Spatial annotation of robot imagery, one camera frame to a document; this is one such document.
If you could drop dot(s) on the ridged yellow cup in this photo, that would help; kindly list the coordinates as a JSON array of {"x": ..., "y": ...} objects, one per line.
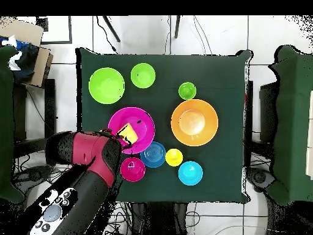
[{"x": 129, "y": 133}]

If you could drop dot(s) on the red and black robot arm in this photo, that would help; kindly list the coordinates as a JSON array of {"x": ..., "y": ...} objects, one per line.
[{"x": 90, "y": 149}]

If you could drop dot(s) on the large pink bowl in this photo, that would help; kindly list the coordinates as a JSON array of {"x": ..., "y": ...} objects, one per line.
[{"x": 144, "y": 117}]

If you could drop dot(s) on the dark blue bowl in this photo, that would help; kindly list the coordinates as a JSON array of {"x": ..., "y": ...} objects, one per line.
[{"x": 153, "y": 154}]

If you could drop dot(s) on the smooth yellow cup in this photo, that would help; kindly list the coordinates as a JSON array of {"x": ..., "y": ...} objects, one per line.
[{"x": 174, "y": 157}]

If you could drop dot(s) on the large orange bowl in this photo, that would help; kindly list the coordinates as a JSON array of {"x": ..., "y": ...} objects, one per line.
[{"x": 194, "y": 122}]

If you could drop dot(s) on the small red bowl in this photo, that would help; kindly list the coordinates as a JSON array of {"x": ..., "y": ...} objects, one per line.
[{"x": 137, "y": 172}]

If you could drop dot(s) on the ridged green cup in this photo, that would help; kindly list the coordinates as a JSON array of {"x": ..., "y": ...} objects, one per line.
[{"x": 187, "y": 90}]

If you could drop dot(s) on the small light blue bowl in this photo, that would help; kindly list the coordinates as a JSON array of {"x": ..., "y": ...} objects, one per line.
[{"x": 190, "y": 173}]

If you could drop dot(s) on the small green bowl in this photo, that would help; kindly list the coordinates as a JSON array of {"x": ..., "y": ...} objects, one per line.
[{"x": 143, "y": 75}]

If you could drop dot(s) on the large green bowl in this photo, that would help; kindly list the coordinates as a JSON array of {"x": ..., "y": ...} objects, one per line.
[{"x": 106, "y": 85}]

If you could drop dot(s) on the dark green tablecloth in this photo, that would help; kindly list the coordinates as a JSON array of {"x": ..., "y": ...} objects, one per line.
[
  {"x": 6, "y": 122},
  {"x": 220, "y": 73},
  {"x": 291, "y": 122}
]

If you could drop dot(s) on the black tripod leg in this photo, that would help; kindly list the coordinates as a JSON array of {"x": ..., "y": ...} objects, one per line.
[
  {"x": 177, "y": 27},
  {"x": 111, "y": 29}
]

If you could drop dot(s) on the black stool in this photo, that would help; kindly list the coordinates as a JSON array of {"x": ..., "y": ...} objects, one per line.
[{"x": 50, "y": 102}]

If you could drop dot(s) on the black cabinet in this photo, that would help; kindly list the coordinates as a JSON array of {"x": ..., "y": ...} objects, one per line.
[{"x": 267, "y": 110}]

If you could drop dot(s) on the blue and black bag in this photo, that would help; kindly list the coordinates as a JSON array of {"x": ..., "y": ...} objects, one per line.
[{"x": 27, "y": 63}]

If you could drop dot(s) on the cardboard box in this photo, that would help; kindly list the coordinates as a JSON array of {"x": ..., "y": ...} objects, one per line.
[{"x": 24, "y": 29}]

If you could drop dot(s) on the black frame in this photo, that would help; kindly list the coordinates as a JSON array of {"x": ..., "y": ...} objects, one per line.
[{"x": 70, "y": 29}]

